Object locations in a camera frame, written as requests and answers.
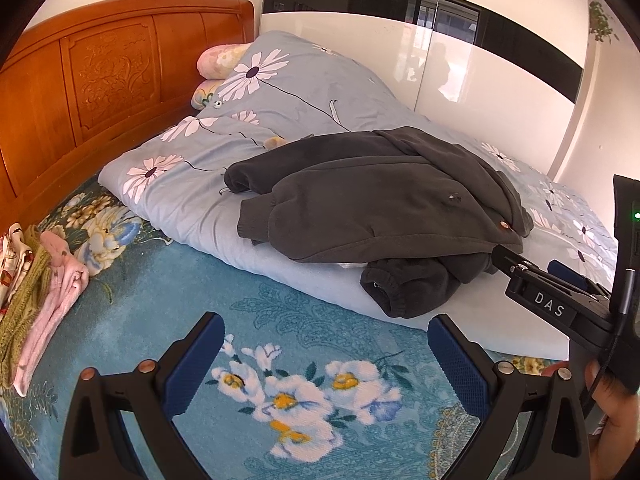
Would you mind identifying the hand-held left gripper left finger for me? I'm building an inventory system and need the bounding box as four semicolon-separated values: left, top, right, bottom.
59;311;226;480

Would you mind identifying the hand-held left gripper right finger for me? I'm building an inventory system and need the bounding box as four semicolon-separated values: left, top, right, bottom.
427;314;593;480

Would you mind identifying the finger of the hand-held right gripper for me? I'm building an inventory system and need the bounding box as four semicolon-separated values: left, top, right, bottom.
546;259;610;295
491;244;540;277

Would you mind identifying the dark grey garment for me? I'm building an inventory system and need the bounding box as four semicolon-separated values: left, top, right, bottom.
361;127;536;319

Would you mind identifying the grey sweatshirt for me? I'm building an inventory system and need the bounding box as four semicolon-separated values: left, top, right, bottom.
223;132;523;266

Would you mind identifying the person's right hand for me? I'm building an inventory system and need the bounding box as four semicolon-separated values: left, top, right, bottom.
585;360;640;466

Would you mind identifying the teal floral bed blanket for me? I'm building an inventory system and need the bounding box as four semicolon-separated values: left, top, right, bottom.
0;170;571;480

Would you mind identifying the pink fleece garment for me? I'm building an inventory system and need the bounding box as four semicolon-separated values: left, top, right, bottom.
14;230;90;397

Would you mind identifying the green knit sweater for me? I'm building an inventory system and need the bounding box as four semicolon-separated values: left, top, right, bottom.
0;225;53;387

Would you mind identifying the white printed garment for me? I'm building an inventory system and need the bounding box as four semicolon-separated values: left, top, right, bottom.
0;222;27;311

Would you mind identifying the glossy white black wardrobe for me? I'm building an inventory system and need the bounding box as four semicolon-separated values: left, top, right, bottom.
260;0;588;181

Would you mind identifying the light blue daisy quilt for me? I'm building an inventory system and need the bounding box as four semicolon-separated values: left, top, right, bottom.
98;30;621;351

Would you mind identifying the carved wooden headboard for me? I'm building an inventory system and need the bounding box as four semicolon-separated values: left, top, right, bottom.
0;0;256;231

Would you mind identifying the pink floral pillow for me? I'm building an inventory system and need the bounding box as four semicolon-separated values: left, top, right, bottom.
196;44;251;81

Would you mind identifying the grey cable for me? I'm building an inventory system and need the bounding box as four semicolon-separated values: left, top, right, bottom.
587;267;638;403

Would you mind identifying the green plant wall decal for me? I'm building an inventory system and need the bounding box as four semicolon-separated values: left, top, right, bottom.
587;0;619;43

